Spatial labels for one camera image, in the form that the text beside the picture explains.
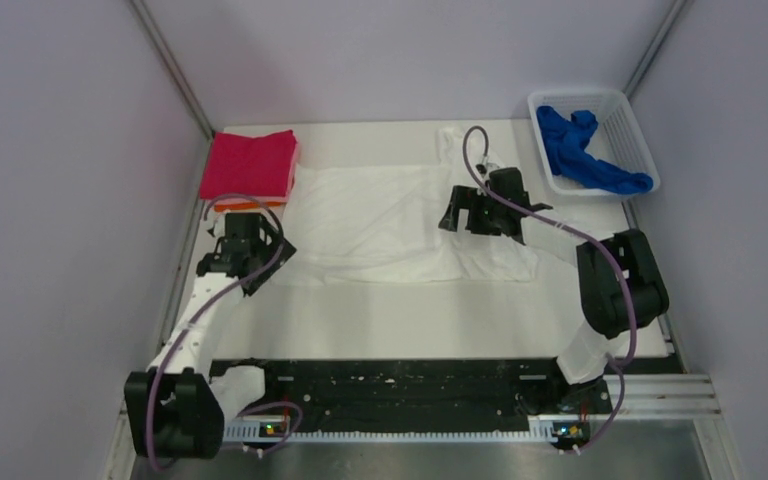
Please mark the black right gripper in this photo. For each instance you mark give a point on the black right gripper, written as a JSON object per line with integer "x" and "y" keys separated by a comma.
{"x": 466, "y": 198}

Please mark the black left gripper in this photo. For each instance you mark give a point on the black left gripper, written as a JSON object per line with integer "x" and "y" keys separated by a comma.
{"x": 285, "y": 253}

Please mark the white printed t-shirt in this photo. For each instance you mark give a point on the white printed t-shirt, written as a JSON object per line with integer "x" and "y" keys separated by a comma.
{"x": 379, "y": 224}

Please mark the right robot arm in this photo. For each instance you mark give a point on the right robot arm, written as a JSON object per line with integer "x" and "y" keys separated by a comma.
{"x": 620, "y": 286}

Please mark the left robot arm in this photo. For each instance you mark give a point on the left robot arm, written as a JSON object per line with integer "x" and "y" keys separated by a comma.
{"x": 176, "y": 408}

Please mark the pink folded t-shirt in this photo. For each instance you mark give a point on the pink folded t-shirt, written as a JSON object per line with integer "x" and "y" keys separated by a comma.
{"x": 266, "y": 172}

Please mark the magenta folded t-shirt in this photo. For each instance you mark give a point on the magenta folded t-shirt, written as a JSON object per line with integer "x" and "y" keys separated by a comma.
{"x": 228, "y": 141}

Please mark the blue t-shirt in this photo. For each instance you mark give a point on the blue t-shirt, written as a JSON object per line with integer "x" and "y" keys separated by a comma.
{"x": 565, "y": 142}

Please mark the white plastic basket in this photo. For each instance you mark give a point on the white plastic basket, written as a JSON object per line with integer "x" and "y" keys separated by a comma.
{"x": 617, "y": 139}

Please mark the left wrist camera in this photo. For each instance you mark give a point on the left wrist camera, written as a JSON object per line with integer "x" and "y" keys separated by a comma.
{"x": 217, "y": 230}

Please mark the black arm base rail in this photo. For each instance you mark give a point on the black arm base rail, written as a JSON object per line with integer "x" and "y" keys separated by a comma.
{"x": 422, "y": 396}

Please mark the white slotted cable duct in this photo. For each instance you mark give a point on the white slotted cable duct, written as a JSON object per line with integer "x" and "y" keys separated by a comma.
{"x": 250, "y": 431}

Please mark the left corner metal post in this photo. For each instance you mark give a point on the left corner metal post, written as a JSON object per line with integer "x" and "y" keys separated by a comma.
{"x": 165, "y": 55}

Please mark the corner metal post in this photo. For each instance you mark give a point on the corner metal post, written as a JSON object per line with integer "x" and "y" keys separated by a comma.
{"x": 165, "y": 55}
{"x": 673, "y": 16}

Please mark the right corner metal post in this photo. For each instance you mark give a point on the right corner metal post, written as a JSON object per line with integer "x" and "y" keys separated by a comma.
{"x": 673, "y": 16}

